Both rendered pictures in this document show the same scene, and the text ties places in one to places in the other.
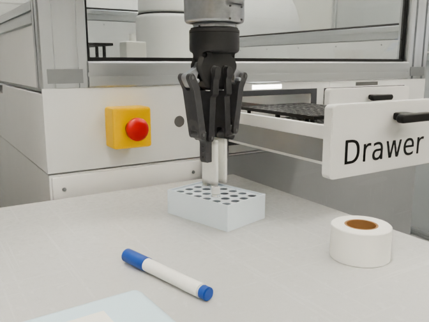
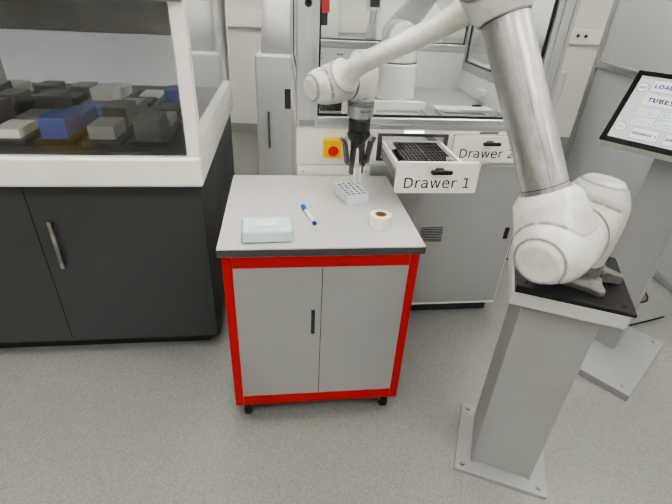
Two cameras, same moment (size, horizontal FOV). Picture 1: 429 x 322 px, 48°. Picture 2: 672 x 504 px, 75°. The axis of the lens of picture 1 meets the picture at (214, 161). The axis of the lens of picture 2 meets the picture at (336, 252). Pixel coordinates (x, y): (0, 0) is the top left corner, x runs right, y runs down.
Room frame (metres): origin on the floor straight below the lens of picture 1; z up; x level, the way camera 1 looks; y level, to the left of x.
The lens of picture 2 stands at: (-0.69, -0.56, 1.41)
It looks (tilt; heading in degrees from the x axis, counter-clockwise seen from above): 31 degrees down; 24
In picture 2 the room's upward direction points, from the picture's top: 3 degrees clockwise
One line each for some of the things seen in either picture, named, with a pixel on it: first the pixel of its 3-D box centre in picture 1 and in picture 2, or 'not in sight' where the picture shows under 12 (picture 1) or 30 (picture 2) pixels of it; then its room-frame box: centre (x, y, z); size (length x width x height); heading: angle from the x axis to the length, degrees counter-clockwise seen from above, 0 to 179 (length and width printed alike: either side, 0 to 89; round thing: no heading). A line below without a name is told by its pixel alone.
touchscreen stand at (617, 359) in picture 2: not in sight; (635, 255); (1.31, -1.06, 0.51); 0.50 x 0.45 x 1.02; 158
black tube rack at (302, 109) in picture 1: (306, 124); (420, 159); (0.94, -0.18, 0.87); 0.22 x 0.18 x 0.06; 32
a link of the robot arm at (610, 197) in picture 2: not in sight; (588, 217); (0.51, -0.73, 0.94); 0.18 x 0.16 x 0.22; 161
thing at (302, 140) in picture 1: (303, 126); (419, 159); (0.94, -0.18, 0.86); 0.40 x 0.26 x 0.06; 32
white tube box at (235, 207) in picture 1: (215, 203); (350, 192); (0.69, 0.00, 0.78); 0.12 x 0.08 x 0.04; 47
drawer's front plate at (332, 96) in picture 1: (368, 109); (486, 149); (1.20, -0.39, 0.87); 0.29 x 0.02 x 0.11; 122
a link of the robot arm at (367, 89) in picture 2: not in sight; (360, 75); (0.72, 0.00, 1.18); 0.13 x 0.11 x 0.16; 161
